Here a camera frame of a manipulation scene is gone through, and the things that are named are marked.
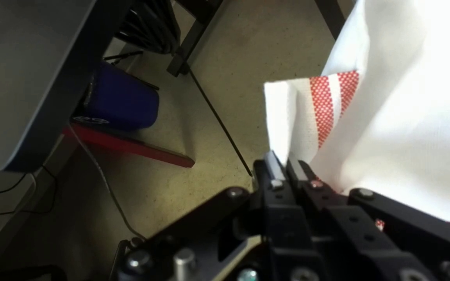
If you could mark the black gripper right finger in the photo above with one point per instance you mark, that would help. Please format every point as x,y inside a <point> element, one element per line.
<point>351,218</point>

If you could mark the dark blue container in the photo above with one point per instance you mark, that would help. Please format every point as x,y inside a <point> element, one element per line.
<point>124,101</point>

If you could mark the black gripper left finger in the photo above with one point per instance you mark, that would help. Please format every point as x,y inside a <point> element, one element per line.
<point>282,218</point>

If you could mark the white towel with red stripes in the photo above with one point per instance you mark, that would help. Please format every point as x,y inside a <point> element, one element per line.
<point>407,114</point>

